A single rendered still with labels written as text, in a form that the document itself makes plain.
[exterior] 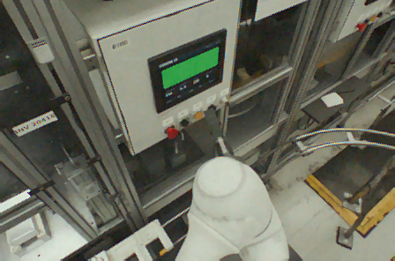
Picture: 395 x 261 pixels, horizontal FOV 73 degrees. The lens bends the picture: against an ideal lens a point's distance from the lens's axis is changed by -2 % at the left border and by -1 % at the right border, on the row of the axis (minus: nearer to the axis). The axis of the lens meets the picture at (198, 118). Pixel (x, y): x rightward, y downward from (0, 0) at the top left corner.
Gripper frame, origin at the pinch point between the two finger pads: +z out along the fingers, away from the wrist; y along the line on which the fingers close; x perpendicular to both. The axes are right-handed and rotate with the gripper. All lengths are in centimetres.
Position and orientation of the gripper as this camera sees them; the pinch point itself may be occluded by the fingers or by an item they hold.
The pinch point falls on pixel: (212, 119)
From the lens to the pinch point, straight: 79.0
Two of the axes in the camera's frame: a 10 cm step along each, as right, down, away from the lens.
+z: -2.4, -6.9, 6.8
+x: 9.3, -3.7, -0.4
